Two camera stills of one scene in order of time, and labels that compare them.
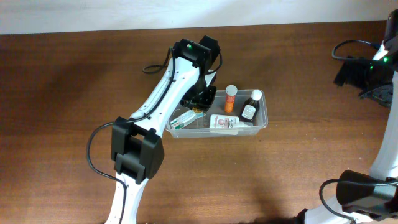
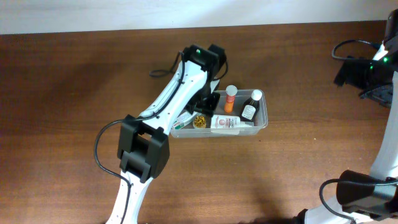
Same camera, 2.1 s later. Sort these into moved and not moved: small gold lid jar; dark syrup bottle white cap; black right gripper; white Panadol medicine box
Moved: small gold lid jar
Not moved: white Panadol medicine box; dark syrup bottle white cap; black right gripper
